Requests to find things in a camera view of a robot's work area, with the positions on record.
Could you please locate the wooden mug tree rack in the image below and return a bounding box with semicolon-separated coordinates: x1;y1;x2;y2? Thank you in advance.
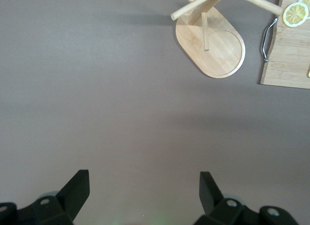
170;0;284;78

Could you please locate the metal cutting board handle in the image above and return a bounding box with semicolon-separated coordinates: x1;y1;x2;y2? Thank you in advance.
261;18;278;63

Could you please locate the bamboo cutting board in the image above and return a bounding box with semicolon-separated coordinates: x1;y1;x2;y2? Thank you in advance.
260;0;310;89

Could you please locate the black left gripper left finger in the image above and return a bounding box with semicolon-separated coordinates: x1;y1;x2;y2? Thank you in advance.
0;170;91;225

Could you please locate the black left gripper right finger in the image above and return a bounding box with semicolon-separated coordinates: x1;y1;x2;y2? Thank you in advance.
193;171;300;225

